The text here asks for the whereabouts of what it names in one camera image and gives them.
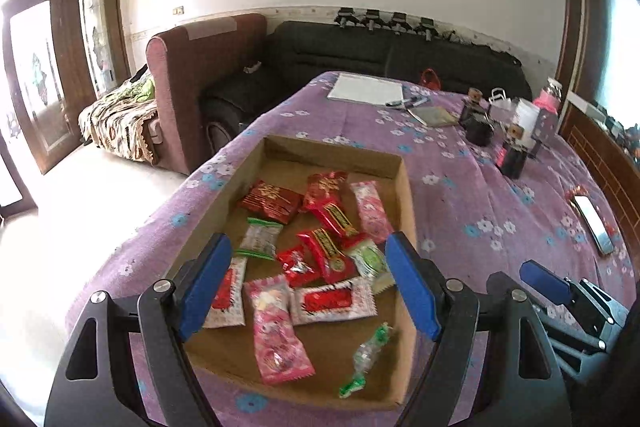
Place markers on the white card box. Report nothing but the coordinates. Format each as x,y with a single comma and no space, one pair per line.
525,117

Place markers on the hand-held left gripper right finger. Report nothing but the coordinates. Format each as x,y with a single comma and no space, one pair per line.
412,287

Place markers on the light green snack packet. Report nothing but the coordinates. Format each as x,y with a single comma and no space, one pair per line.
370,263

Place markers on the red plastic holder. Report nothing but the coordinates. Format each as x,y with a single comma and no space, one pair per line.
430,79

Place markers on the white red snack packet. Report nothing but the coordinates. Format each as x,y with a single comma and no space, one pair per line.
332,299
227,302

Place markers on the wooden glass door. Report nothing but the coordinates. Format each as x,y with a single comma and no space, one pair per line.
55,57

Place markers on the white paper pad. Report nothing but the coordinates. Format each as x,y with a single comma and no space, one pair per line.
365,88

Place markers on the grey notebook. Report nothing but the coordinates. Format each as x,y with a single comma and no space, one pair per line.
432,116

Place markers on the large pink snack packet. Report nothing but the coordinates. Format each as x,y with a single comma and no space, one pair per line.
277,332

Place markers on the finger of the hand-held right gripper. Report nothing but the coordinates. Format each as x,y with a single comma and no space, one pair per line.
580,343
545,282

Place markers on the pens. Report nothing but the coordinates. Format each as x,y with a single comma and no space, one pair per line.
407,102

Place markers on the green patterned cushion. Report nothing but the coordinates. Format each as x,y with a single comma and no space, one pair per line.
142,89

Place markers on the dark red gold packet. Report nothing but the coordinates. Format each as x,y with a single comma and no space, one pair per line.
270,202

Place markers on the patterned blanket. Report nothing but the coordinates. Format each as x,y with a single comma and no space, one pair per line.
117,122

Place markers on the green white snack packet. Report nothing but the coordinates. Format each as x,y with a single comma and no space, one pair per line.
260,239

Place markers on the pink lidded jar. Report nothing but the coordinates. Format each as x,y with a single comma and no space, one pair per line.
547,107

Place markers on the small pink snack packet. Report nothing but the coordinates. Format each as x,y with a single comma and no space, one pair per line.
372,212

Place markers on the black sofa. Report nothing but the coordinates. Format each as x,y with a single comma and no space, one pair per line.
350,52

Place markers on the smartphone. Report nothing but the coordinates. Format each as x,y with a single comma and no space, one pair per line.
592,224

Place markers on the green clear twisted candy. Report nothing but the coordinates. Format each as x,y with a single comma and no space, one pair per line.
367,359

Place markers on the black bottle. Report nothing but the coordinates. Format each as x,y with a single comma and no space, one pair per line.
512,157
477,124

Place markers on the wooden bench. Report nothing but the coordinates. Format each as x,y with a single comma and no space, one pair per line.
605,157

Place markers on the maroon armchair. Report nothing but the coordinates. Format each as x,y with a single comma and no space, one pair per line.
200,72

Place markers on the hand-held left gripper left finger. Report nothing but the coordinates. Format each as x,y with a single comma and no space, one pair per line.
205,287

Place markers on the white paper bag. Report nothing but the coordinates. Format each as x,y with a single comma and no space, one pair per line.
500,107

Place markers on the small red foil candy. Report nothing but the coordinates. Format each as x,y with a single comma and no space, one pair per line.
298,266

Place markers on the brown cardboard box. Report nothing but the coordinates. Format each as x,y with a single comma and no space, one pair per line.
300,162

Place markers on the row of devices on sofa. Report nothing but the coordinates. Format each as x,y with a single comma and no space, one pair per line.
385,21

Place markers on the red patterned snack packet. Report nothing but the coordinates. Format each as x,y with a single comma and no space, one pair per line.
325,188

